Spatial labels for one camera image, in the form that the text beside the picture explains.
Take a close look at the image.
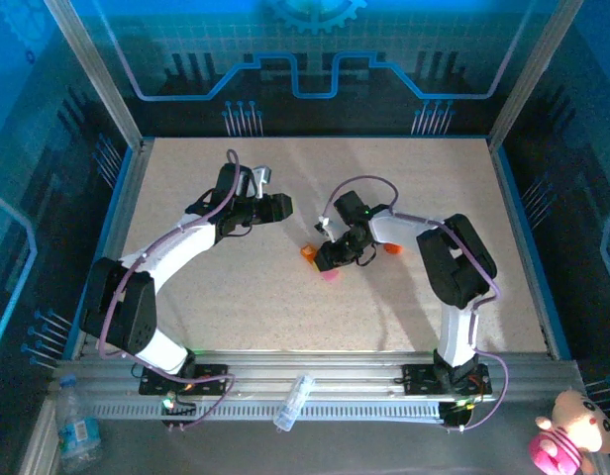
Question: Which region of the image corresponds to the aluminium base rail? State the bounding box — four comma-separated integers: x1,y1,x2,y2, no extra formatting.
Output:
51,349,586,403

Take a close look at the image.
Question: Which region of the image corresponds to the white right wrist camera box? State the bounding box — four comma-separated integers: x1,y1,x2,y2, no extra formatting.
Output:
314,215,337,244

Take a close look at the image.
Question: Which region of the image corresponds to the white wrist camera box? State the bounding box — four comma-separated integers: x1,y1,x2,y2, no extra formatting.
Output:
314,215,337,244
253,166,275,199

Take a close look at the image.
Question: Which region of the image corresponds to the aluminium frame post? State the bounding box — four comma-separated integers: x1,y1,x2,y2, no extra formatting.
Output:
487,0,586,152
44,0,149,152

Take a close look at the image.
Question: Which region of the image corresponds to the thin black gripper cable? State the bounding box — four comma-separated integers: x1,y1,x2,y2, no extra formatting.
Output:
356,241,381,266

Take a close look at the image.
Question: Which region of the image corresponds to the slotted grey cable duct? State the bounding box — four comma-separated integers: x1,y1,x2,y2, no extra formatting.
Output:
84,399,448,423

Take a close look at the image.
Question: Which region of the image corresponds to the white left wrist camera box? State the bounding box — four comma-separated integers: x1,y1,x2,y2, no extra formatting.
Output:
253,166,275,199

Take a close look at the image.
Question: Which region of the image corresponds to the clear plastic tube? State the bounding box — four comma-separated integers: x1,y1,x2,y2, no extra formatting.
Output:
272,373,316,433

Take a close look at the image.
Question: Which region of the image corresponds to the pink beige plush toy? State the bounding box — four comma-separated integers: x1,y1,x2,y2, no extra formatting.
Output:
527,387,610,475

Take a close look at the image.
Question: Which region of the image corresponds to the aluminium side rail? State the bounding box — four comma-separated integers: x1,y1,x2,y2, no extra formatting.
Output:
69,137,155,360

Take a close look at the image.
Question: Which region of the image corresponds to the water bottle with blue label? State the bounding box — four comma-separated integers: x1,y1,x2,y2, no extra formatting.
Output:
55,374,104,474

